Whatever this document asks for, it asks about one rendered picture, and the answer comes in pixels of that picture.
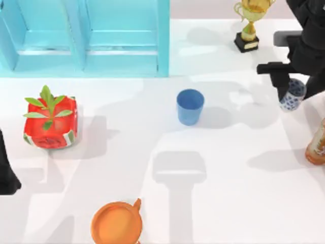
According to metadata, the blue and white patterned cup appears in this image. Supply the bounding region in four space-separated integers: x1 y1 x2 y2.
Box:
279 78 307 113

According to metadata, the gold trophy on black base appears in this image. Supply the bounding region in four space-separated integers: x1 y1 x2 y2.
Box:
233 0 277 53

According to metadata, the orange bottle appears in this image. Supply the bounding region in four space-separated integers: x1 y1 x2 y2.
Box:
305 118 325 167

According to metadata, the light blue rack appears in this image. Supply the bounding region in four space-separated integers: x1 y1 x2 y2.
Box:
0 0 170 78

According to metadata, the red plant pot with plant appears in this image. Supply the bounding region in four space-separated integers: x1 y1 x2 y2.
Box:
23 84 79 151

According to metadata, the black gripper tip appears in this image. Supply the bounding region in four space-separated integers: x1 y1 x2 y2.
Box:
0 129 22 197

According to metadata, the orange cup with handle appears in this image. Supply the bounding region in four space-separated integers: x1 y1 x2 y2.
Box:
91 198 143 244

